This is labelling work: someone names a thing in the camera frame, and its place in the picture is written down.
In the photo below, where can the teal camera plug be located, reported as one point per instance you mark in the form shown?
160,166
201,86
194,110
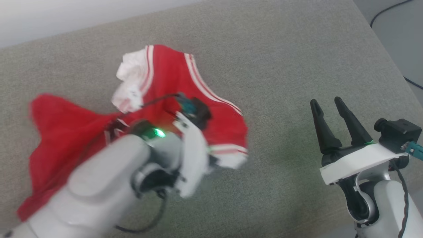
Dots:
186,105
414,148

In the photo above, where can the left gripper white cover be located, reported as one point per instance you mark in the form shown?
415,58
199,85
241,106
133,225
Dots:
193,155

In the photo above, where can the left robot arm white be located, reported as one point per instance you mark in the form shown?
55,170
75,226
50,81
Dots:
99,185

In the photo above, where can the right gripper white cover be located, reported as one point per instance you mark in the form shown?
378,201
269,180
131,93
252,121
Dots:
360,160

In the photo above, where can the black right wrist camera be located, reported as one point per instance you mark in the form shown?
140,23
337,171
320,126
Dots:
396,132

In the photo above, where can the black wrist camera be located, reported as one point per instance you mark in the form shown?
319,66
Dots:
396,132
200,114

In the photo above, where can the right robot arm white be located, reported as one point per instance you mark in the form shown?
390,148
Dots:
386,205

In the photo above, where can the teal left camera plug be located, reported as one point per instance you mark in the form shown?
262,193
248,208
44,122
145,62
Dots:
186,105

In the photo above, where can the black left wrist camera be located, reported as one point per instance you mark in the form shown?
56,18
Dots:
200,114

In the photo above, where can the teal right camera plug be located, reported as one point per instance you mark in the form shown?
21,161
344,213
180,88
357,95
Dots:
414,148

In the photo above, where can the red and white garment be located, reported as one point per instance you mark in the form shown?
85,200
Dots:
59,138

